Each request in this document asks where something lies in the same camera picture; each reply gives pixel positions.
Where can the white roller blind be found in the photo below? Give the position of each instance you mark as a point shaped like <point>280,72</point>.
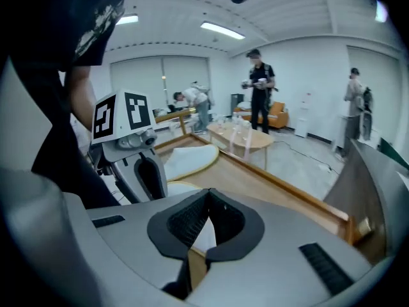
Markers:
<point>377,75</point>
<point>137,75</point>

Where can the pink ribbon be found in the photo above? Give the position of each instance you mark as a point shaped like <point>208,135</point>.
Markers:
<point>232,142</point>

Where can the person's black floral shirt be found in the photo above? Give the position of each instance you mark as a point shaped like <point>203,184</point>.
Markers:
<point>48,18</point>

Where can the white water dispenser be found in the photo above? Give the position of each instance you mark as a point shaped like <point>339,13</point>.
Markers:
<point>302,123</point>

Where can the orange sofa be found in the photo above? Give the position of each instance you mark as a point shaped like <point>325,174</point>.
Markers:
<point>278,114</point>

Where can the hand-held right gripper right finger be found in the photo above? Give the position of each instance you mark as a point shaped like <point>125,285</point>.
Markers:
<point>271,267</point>

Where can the dark green bin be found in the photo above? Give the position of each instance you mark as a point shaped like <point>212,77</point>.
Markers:
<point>394,152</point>

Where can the oval wooden coffee table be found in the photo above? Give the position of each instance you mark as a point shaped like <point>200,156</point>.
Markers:
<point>259,141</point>

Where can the grey box appliance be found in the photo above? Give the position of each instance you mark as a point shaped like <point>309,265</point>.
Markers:
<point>238,102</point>

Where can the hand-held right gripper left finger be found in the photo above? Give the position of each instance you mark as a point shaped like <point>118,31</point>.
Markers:
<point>128,251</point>

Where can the white low cabinet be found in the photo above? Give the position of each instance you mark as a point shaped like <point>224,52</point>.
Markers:
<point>340,133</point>

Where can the person's left forearm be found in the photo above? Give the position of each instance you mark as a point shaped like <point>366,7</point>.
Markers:
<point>81,101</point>

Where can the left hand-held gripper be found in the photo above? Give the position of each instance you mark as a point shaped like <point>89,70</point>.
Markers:
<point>121,117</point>

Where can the ceiling tube light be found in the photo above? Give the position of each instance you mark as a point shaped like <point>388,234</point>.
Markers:
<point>380,11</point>
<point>128,19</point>
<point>222,30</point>

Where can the dark sink cabinet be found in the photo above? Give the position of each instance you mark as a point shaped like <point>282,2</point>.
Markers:
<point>358,184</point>

